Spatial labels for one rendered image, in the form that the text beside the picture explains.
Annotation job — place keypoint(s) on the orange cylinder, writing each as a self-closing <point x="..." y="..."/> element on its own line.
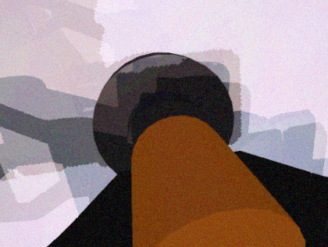
<point x="190" y="190"/>

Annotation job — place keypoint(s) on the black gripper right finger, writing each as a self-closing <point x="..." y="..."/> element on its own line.
<point x="303" y="194"/>

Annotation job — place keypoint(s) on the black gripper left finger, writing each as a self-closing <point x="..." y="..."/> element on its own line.
<point x="106" y="222"/>

